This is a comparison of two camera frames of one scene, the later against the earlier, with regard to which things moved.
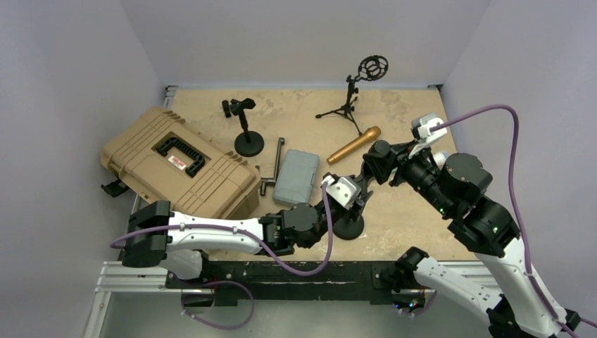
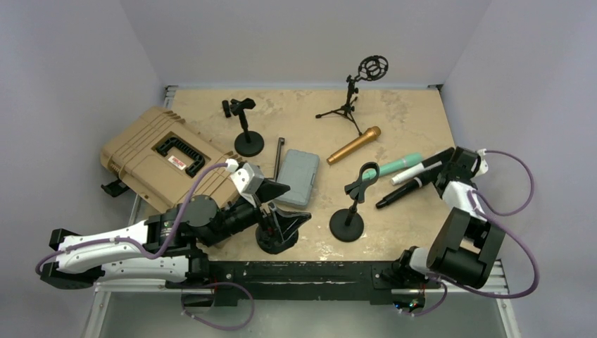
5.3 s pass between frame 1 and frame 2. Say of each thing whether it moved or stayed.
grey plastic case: stayed
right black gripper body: moved
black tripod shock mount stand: stayed
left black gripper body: moved
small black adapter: stayed
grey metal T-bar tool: stayed
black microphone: moved
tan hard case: stayed
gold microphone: stayed
